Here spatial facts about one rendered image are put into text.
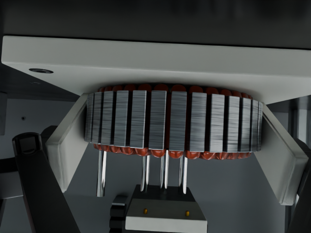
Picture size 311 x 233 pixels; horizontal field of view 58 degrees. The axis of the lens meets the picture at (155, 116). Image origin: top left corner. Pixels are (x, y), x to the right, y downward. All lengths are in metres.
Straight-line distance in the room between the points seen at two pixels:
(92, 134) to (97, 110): 0.01
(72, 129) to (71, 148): 0.01
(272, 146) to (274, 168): 0.01
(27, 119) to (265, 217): 0.40
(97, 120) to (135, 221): 0.10
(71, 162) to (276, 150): 0.11
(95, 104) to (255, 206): 0.36
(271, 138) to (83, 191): 0.34
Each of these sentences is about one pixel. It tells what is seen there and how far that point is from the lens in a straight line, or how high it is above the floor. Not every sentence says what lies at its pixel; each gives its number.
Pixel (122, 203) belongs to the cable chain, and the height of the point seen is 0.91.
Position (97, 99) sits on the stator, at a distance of 0.15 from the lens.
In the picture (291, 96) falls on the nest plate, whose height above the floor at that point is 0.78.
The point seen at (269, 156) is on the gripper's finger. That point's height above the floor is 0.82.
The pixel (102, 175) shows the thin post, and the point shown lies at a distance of 0.27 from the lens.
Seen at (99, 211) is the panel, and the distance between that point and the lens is 0.46.
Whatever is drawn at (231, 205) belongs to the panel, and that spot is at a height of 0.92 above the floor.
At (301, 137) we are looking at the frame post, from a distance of 0.42.
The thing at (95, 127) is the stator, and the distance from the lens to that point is 0.15.
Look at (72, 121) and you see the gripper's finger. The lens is 0.16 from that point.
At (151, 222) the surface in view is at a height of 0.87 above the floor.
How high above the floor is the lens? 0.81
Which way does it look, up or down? 2 degrees down
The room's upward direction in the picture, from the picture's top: 177 degrees counter-clockwise
